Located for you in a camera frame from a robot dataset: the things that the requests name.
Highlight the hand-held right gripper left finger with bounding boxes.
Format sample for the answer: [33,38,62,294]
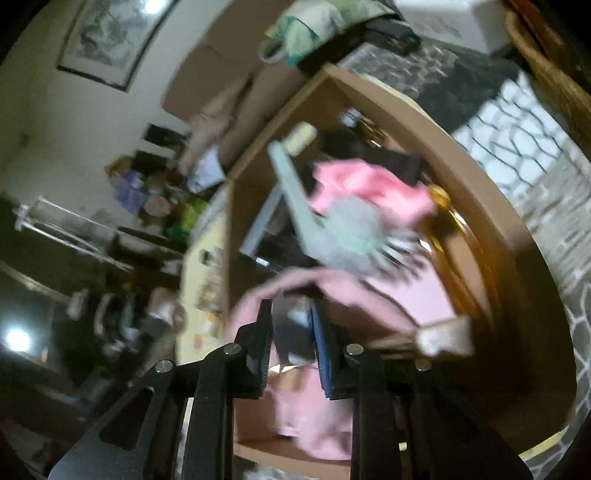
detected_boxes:
[48,299,274,480]

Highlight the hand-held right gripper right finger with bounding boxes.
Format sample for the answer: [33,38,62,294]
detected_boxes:
[309,300,536,480]

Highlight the brown cardboard box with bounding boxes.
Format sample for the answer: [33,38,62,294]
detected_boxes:
[226,62,578,480]

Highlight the pink cloth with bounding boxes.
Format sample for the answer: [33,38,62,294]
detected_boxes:
[226,268,467,462]
[307,159,439,229]

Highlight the hair brush with white bristles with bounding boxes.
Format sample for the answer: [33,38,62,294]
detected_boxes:
[270,141,432,280]

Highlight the green plastic bag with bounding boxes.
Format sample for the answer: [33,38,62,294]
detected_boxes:
[166,198,208,241]

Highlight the pile of folded clothes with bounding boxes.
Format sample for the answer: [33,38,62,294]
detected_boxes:
[65,286,185,356]

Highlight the newspaper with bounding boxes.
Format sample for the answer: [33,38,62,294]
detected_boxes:
[187,148,227,195]

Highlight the amber glass bottle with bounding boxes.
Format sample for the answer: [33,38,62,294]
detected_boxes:
[422,182,467,259]

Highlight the black glossy magazine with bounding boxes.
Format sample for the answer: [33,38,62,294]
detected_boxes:
[318,129,426,185]

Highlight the purple packets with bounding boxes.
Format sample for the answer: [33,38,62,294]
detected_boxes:
[115,171,148,213]

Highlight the beige blanket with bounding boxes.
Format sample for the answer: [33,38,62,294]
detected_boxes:
[185,78,259,171]

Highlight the white clothes rack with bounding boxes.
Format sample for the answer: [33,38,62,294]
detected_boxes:
[14,196,134,273]

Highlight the grey patterned rug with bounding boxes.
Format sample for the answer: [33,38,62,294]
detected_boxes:
[337,37,591,480]

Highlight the brown sofa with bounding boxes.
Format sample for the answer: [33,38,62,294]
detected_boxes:
[161,0,333,185]

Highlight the black flat bag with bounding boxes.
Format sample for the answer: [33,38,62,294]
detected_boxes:
[300,16,421,70]

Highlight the floral fabric bag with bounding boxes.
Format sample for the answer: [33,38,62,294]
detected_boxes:
[259,0,398,70]

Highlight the white storage box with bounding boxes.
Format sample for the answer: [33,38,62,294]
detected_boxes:
[397,0,513,54]

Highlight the wicker basket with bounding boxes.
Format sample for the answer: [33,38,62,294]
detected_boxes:
[503,0,591,153]

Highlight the wooden handled tool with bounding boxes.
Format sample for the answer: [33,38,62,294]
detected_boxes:
[369,318,475,358]

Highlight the black picture frame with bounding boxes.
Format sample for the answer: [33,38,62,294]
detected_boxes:
[143,122,185,148]

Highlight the framed wall picture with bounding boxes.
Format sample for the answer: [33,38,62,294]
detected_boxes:
[55,0,181,93]

